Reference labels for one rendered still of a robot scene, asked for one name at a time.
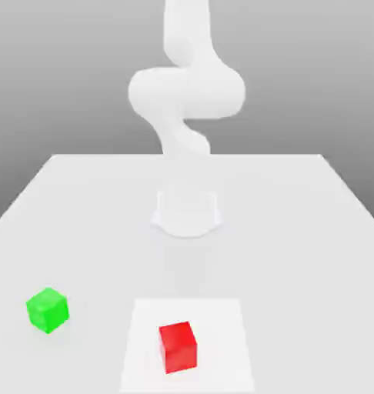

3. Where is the small red cube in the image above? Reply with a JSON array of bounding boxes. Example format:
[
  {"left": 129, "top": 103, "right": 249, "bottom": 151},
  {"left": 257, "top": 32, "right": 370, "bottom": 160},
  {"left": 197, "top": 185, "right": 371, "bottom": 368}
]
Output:
[{"left": 158, "top": 320, "right": 199, "bottom": 375}]

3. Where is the small green cube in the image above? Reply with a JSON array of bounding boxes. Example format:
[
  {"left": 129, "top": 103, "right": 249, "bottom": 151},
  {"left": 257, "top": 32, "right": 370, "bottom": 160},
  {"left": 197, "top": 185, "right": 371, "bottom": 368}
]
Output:
[{"left": 25, "top": 286, "right": 70, "bottom": 335}]

